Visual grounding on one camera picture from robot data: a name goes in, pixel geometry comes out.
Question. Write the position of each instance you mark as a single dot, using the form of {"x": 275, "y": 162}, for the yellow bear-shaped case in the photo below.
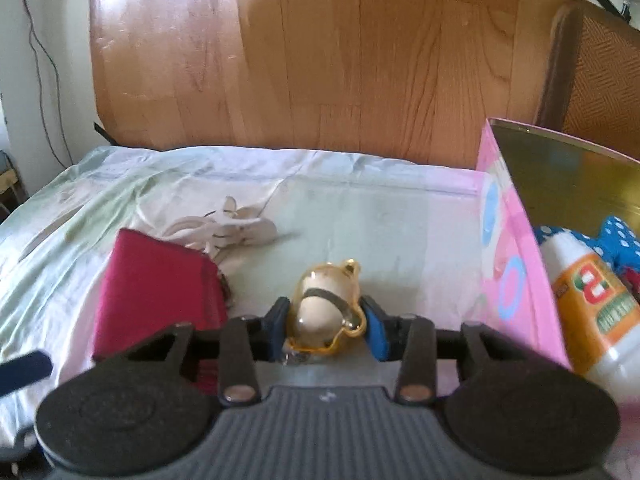
{"x": 320, "y": 310}

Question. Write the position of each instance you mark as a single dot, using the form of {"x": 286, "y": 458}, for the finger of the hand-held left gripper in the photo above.
{"x": 25, "y": 370}

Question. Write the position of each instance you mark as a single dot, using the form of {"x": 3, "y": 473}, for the wooden headboard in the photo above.
{"x": 300, "y": 60}

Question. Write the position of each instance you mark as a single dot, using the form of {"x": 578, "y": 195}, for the brown woven chair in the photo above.
{"x": 600, "y": 75}

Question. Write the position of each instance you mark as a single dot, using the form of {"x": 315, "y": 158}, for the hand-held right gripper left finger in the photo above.
{"x": 278, "y": 332}

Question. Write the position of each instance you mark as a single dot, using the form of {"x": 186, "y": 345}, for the small red doll figure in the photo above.
{"x": 632, "y": 280}

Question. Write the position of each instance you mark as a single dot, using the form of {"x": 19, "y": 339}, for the pink tin box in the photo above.
{"x": 505, "y": 260}

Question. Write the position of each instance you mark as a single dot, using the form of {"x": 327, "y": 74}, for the blue polka dot bow headband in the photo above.
{"x": 620, "y": 242}

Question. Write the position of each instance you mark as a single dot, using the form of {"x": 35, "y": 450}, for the red wallet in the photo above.
{"x": 155, "y": 285}

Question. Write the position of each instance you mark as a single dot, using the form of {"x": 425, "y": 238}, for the white bottle orange label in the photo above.
{"x": 595, "y": 310}

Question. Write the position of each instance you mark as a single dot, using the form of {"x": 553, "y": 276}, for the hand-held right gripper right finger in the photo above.
{"x": 376, "y": 332}

